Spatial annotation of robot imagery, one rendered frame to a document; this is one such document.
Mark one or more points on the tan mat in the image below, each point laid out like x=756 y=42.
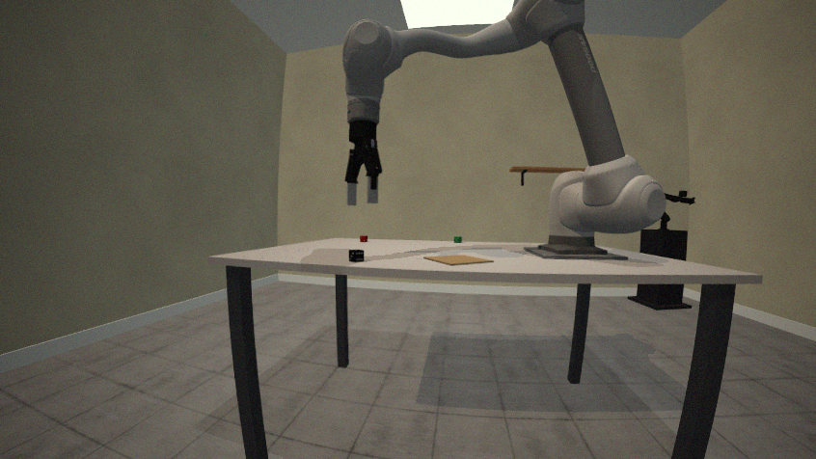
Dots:
x=458 y=260

